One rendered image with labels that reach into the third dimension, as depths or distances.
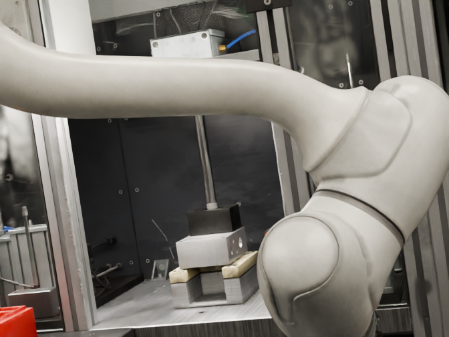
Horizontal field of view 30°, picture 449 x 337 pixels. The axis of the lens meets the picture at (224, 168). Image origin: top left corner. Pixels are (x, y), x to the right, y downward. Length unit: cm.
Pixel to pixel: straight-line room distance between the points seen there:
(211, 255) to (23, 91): 79
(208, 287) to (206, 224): 12
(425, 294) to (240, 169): 60
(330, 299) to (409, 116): 20
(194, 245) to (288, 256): 78
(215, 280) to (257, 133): 36
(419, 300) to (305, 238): 61
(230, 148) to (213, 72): 99
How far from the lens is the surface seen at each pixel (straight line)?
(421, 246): 131
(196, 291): 156
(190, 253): 151
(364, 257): 76
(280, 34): 132
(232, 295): 149
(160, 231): 186
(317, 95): 82
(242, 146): 178
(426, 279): 132
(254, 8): 133
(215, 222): 155
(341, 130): 80
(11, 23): 148
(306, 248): 73
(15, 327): 143
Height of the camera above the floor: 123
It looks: 3 degrees down
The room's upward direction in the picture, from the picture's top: 8 degrees counter-clockwise
